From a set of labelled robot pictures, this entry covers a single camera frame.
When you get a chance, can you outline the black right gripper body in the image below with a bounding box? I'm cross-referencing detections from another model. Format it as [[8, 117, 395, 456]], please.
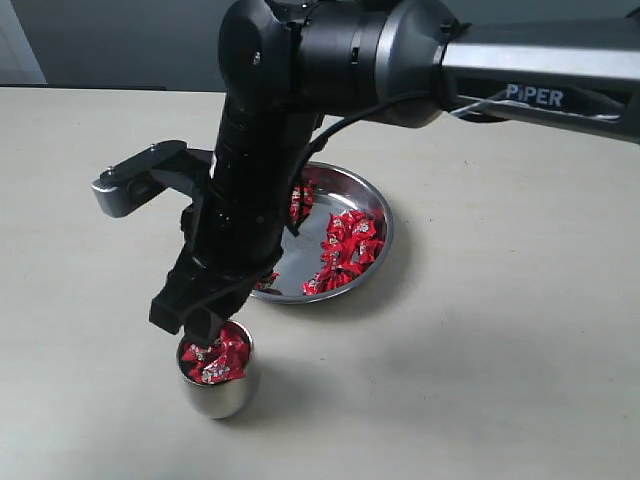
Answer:
[[179, 1, 388, 283]]

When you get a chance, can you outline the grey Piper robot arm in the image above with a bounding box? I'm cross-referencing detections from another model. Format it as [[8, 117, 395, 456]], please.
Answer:
[[149, 1, 639, 344]]

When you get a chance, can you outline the stainless steel cup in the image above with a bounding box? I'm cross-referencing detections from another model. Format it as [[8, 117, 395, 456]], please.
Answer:
[[176, 322, 262, 420]]

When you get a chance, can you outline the round steel plate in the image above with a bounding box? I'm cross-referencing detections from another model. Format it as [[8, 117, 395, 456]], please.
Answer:
[[251, 162, 393, 304]]

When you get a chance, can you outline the red wrapped candy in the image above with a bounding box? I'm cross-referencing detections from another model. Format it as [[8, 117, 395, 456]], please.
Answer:
[[346, 210, 376, 246]]

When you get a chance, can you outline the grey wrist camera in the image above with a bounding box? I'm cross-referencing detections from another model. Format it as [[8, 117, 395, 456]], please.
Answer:
[[91, 140, 213, 218]]

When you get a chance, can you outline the black cable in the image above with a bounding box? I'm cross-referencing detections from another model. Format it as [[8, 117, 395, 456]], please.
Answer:
[[284, 89, 436, 236]]

